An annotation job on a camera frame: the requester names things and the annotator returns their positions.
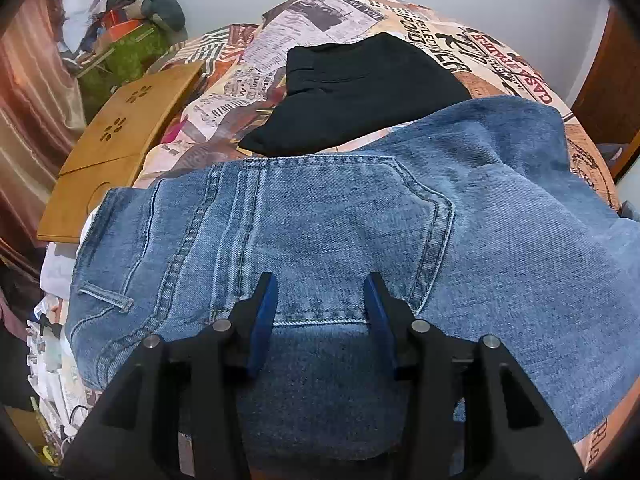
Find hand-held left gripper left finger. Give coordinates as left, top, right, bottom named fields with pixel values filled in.
left=60, top=272, right=280, bottom=480

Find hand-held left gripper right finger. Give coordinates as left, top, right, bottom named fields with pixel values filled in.
left=363, top=271, right=586, bottom=480

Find blue denim pants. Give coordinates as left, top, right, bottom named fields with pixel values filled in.
left=65, top=95, right=640, bottom=461

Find black folded pants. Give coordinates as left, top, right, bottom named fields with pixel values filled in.
left=237, top=32, right=473, bottom=157

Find white cloth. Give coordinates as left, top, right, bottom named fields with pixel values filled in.
left=40, top=210, right=96, bottom=301

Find wooden lap table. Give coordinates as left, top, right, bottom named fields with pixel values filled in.
left=37, top=62, right=203, bottom=245

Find green patterned bag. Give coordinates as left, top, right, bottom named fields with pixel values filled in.
left=77, top=22, right=173, bottom=111

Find printed blanket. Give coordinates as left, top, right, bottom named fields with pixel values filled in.
left=27, top=0, right=623, bottom=476

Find brown wooden door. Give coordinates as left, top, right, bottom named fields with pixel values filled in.
left=570, top=7, right=640, bottom=146

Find orange box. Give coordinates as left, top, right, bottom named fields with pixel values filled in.
left=102, top=10, right=146, bottom=41

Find striped pink curtain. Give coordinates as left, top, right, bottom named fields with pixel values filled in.
left=0, top=0, right=86, bottom=261

